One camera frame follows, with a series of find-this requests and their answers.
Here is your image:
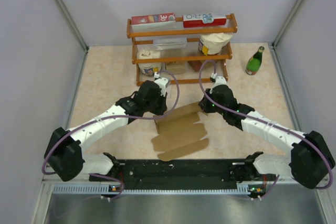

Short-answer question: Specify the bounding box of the brown cardboard box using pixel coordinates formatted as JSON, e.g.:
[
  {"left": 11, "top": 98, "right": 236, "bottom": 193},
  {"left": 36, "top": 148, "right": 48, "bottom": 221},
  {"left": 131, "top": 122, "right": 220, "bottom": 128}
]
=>
[{"left": 151, "top": 102, "right": 209, "bottom": 162}]

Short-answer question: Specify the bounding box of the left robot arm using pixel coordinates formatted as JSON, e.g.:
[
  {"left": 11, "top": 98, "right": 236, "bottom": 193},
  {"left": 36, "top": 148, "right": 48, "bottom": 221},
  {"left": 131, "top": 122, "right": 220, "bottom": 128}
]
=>
[{"left": 44, "top": 77, "right": 171, "bottom": 182}]

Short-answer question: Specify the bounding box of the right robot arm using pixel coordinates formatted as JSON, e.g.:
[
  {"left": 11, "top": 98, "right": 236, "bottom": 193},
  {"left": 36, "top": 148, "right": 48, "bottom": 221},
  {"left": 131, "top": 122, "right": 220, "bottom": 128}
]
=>
[{"left": 199, "top": 84, "right": 335, "bottom": 189}]

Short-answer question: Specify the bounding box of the red white wrap box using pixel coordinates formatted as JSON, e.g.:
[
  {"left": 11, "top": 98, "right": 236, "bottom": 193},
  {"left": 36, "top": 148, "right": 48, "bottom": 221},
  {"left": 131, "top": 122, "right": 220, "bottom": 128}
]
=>
[{"left": 183, "top": 13, "right": 227, "bottom": 28}]

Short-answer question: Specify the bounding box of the red foil wrap box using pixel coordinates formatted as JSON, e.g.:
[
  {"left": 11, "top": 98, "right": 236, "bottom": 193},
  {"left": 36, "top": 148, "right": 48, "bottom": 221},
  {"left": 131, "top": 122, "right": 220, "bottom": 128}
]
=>
[{"left": 131, "top": 13, "right": 176, "bottom": 32}]

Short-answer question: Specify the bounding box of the wooden three-tier shelf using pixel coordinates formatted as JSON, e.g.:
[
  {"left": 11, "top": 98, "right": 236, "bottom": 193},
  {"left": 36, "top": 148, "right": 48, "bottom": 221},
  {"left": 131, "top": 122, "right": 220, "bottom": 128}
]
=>
[{"left": 127, "top": 13, "right": 238, "bottom": 86}]

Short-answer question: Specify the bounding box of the small clear plastic bag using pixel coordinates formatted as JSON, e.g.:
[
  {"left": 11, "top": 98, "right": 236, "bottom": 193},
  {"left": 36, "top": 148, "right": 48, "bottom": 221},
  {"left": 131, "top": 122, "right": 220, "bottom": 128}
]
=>
[{"left": 166, "top": 86, "right": 172, "bottom": 99}]

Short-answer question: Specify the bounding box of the small white flour bag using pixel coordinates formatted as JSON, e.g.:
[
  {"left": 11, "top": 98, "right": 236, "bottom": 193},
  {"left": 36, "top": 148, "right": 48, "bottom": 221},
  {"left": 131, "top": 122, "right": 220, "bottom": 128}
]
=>
[{"left": 136, "top": 47, "right": 163, "bottom": 77}]

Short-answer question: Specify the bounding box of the brown bread loaf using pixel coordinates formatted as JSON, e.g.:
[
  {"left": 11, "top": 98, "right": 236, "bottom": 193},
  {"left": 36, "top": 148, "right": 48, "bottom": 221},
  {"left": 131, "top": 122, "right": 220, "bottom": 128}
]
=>
[{"left": 188, "top": 60, "right": 218, "bottom": 72}]

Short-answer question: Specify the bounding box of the tan block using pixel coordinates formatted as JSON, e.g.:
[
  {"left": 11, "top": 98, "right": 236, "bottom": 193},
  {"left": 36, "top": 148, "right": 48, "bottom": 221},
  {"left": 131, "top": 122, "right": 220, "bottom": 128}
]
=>
[{"left": 165, "top": 62, "right": 186, "bottom": 74}]

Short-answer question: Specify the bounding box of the green glass bottle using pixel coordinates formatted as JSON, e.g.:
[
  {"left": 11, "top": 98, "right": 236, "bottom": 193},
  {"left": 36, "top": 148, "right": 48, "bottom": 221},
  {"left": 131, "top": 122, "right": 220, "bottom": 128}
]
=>
[{"left": 245, "top": 46, "right": 265, "bottom": 75}]

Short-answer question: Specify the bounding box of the large white flour bag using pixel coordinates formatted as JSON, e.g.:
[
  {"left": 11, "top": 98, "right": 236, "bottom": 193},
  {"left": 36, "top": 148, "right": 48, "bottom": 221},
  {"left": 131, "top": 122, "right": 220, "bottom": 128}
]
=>
[{"left": 198, "top": 33, "right": 233, "bottom": 56}]

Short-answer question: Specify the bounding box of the clear plastic container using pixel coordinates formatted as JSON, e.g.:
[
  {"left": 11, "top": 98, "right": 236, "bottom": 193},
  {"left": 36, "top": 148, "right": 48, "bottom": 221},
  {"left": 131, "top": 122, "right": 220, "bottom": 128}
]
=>
[{"left": 153, "top": 37, "right": 187, "bottom": 50}]

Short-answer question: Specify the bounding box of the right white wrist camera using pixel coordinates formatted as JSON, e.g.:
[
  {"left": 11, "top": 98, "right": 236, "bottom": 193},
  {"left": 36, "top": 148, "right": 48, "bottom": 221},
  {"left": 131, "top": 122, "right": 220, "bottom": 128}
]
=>
[{"left": 210, "top": 73, "right": 227, "bottom": 88}]

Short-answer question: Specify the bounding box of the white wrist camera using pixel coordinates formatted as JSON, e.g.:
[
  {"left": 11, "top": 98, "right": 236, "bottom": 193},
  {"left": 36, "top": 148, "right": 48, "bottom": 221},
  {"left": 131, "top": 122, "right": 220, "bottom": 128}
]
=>
[
  {"left": 154, "top": 72, "right": 171, "bottom": 97},
  {"left": 210, "top": 73, "right": 227, "bottom": 88}
]

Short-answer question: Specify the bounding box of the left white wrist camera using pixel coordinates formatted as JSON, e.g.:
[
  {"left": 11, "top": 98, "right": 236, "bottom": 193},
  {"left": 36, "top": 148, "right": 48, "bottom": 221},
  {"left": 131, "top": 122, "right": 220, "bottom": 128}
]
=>
[{"left": 154, "top": 72, "right": 171, "bottom": 97}]

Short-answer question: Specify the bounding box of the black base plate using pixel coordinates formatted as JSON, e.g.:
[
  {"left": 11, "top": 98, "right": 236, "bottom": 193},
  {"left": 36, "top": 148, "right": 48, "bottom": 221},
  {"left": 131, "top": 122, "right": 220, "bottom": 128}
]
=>
[{"left": 89, "top": 158, "right": 279, "bottom": 190}]

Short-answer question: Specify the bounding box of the aluminium frame rail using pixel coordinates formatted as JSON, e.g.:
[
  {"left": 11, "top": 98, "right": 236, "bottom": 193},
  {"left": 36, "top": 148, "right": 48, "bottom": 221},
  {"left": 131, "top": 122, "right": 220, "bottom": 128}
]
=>
[{"left": 39, "top": 0, "right": 90, "bottom": 51}]

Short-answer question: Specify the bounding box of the grey cable duct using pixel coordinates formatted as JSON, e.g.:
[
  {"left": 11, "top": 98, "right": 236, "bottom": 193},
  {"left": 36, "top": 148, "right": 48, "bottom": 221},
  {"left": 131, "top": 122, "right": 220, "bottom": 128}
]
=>
[{"left": 52, "top": 184, "right": 262, "bottom": 195}]

